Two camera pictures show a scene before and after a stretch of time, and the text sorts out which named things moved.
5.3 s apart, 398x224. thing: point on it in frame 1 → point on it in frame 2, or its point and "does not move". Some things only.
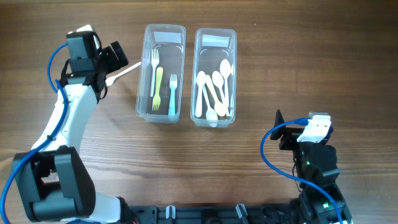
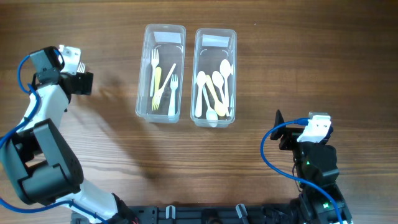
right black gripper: [288, 140] does not move
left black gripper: [109, 59] → [82, 83]
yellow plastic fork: [157, 100] does not move
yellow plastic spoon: [219, 107] does not move
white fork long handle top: [110, 79] → [158, 93]
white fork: [154, 62] does not move
